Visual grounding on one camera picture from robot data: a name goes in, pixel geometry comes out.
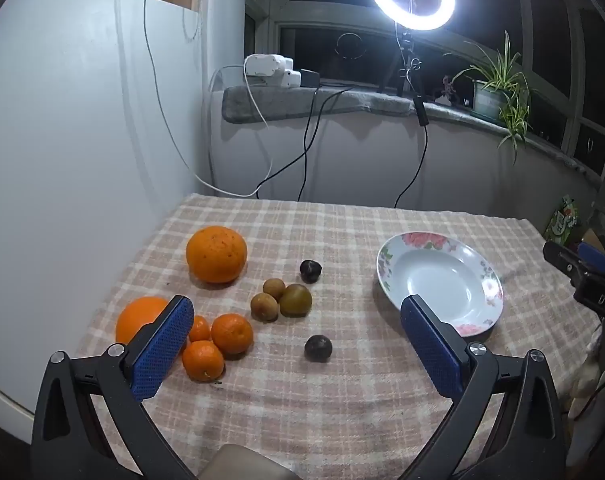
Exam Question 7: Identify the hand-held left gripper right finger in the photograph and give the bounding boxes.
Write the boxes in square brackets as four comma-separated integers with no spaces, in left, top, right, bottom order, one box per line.
[400,294,568,480]

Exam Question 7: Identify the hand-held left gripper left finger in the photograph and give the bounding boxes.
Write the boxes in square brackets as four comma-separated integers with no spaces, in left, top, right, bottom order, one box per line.
[31,295,198,480]

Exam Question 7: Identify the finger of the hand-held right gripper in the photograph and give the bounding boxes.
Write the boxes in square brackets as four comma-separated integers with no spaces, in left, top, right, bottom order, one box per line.
[543,241,586,281]
[577,241,605,277]

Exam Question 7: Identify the white floral plate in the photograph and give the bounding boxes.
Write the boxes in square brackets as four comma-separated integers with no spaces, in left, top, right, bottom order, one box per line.
[376,232,504,338]

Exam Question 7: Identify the large brown kiwi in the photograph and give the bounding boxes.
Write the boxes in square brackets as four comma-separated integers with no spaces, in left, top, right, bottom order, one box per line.
[279,283,313,318]

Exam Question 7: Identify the small tangerine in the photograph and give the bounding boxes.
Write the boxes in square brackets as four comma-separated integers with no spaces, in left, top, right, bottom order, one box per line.
[188,315,212,343]

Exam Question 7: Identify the green snack packet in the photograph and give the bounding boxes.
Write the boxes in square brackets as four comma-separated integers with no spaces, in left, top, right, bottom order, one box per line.
[545,195,581,241]

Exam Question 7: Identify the large orange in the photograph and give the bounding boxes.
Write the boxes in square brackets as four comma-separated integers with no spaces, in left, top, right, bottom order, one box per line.
[115,296,171,346]
[186,226,248,284]

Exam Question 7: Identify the beige cloth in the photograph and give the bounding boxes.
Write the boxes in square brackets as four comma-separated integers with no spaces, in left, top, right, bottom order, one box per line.
[565,330,605,421]

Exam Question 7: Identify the medium brown kiwi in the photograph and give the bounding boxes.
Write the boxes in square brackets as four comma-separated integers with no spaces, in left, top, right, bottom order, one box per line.
[250,292,280,322]

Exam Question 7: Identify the beige rounded object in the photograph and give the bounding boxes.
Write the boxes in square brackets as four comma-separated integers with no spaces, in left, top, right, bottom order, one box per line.
[197,442,308,480]

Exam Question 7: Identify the beige plaid tablecloth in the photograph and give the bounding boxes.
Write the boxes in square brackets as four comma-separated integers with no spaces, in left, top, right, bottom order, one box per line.
[82,192,603,480]

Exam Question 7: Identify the pale plant pot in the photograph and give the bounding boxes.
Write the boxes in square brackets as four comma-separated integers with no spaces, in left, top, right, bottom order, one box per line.
[473,80,509,122]

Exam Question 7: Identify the green spider plant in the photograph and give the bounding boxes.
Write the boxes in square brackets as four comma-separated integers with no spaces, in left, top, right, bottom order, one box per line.
[445,30,533,161]

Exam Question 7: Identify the white cabinet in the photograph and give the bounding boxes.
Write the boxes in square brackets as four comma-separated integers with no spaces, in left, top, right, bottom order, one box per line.
[0,0,206,413]

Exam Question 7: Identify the black tripod stand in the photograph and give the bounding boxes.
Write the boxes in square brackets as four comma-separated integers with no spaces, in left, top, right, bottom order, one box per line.
[377,30,424,98]

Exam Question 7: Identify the white power strip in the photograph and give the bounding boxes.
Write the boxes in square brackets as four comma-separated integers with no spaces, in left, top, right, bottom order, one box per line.
[244,53,286,79]

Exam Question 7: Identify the black ring light cable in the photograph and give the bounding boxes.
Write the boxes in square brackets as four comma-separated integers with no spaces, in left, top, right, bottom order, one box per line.
[395,67,431,208]

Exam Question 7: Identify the black power cable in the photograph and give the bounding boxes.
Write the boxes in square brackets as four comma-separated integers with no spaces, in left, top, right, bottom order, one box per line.
[255,87,356,196]
[296,87,321,202]

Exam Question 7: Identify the white charging cable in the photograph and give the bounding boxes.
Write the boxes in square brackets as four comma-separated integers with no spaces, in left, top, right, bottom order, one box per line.
[242,62,274,197]

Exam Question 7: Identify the long white cable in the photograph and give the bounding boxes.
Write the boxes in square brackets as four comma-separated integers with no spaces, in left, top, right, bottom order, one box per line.
[142,0,258,197]

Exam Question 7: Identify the grey window frame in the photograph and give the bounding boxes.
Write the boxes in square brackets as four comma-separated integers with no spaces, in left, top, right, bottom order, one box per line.
[245,0,605,181]

